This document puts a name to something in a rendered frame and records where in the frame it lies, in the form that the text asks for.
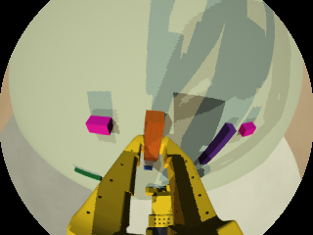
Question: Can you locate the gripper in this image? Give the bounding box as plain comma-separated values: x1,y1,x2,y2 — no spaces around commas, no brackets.
67,134,244,235

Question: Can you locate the orange rod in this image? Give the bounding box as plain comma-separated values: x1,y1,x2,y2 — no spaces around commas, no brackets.
144,110,165,162

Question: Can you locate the small magenta block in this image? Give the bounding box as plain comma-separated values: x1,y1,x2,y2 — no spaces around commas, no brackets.
85,116,113,135
239,122,256,137

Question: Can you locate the purple rod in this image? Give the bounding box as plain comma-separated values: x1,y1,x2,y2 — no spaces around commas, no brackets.
199,122,237,165

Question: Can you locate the green rod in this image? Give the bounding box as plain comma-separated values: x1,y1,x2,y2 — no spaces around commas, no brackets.
74,168,103,181

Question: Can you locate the small blue block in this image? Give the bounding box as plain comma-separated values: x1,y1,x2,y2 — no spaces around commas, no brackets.
144,165,153,170

